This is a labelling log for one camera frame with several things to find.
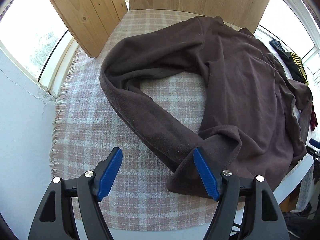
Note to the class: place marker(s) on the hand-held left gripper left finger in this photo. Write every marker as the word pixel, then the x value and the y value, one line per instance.
pixel 110 175

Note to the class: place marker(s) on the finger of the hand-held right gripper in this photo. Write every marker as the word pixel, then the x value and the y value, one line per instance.
pixel 317 156
pixel 315 143

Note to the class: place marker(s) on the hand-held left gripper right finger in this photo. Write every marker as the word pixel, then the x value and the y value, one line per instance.
pixel 203 175

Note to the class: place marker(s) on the brown fleece sweater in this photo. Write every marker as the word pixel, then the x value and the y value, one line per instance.
pixel 237 92

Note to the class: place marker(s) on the dark red garment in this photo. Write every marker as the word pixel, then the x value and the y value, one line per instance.
pixel 313 120

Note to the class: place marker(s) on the white lace cloth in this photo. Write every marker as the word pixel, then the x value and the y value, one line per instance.
pixel 303 187

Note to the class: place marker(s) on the pink plaid blanket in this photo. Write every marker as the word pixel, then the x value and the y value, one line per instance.
pixel 82 130

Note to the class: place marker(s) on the black garment with yellow print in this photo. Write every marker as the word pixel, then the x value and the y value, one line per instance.
pixel 292 62

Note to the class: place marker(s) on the white-framed bay window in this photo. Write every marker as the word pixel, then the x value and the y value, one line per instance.
pixel 25 42

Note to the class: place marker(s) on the pine plank board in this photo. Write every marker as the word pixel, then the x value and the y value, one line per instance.
pixel 85 12

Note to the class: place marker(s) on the light oak board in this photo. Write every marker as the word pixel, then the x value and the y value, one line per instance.
pixel 200 0

